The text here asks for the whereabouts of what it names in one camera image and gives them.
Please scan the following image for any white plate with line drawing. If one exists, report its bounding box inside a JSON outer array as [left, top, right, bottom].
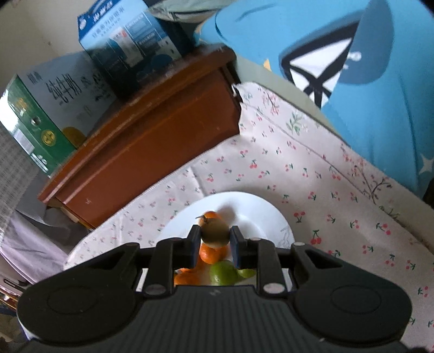
[[141, 191, 295, 294]]

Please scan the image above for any brown kiwi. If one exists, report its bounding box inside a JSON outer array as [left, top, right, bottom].
[[201, 219, 232, 247]]

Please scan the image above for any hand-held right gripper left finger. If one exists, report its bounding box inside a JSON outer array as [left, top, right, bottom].
[[95, 224, 204, 299]]

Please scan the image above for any green and white carton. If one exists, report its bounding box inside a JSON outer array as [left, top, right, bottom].
[[0, 51, 117, 177]]

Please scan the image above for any blue printed pillow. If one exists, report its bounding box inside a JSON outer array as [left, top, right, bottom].
[[195, 0, 434, 201]]

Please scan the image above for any brown wooden nightstand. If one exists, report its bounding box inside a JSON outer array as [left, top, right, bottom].
[[37, 46, 243, 231]]

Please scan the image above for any blue carton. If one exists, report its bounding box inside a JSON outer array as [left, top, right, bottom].
[[77, 0, 195, 99]]

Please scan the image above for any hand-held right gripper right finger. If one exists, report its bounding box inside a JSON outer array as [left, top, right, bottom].
[[230, 226, 341, 299]]

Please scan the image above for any lilac cloth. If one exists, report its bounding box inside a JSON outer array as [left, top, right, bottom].
[[0, 210, 72, 286]]

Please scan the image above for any checkered cloth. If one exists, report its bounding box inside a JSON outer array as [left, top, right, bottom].
[[0, 129, 41, 245]]

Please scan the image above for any cherry print cloth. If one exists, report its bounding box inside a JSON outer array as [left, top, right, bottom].
[[63, 81, 434, 343]]

